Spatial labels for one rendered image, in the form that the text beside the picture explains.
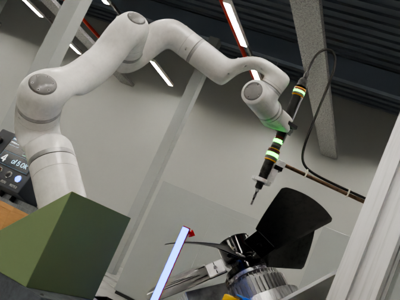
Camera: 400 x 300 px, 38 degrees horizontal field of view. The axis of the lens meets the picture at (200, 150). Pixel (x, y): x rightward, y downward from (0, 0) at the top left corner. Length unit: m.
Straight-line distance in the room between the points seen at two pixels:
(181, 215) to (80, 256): 8.08
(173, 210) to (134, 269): 1.12
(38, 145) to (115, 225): 0.28
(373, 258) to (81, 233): 0.91
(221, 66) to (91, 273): 0.78
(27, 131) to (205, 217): 7.82
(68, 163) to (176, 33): 0.63
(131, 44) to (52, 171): 0.49
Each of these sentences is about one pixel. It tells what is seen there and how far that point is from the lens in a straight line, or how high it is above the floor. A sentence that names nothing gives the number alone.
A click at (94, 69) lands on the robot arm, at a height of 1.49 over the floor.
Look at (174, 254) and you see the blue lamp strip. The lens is 1.72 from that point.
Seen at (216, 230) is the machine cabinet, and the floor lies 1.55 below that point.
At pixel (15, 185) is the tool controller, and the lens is 2.02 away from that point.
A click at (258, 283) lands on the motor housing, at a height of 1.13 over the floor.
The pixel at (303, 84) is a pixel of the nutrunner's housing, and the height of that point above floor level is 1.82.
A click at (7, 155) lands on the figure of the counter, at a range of 2.12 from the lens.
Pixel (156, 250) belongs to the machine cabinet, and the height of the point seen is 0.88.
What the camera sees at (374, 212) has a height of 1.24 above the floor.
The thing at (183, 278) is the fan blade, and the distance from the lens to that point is 2.11.
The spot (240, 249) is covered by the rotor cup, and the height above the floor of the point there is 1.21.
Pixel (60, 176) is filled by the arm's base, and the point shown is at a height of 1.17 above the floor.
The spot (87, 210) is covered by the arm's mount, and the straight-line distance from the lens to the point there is 1.35.
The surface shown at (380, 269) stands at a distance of 0.56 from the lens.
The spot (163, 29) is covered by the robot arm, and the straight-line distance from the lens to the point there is 1.90.
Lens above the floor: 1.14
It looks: 9 degrees up
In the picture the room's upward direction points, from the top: 24 degrees clockwise
